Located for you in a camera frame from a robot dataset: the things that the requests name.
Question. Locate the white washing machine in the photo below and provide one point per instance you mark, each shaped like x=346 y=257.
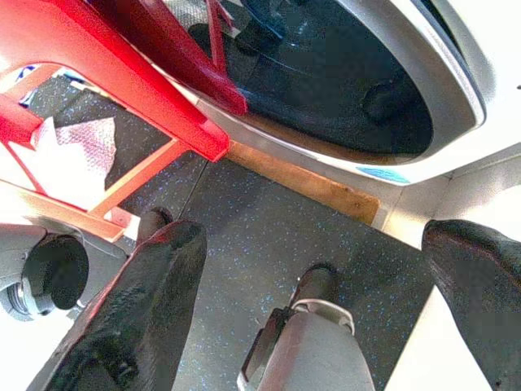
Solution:
x=500 y=122

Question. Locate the white pink cloth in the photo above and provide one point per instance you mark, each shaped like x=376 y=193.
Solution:
x=69 y=163

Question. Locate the red plastic stool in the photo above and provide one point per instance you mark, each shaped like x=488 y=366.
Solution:
x=102 y=53

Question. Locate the blue sticker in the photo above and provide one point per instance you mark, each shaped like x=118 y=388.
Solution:
x=384 y=175

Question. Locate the wooden plank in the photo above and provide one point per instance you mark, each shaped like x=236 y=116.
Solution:
x=309 y=183

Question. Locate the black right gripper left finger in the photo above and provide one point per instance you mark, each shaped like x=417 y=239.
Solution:
x=134 y=309

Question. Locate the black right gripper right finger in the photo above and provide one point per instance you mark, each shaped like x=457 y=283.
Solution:
x=480 y=293

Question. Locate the silver round washer door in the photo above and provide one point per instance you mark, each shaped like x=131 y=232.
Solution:
x=334 y=81

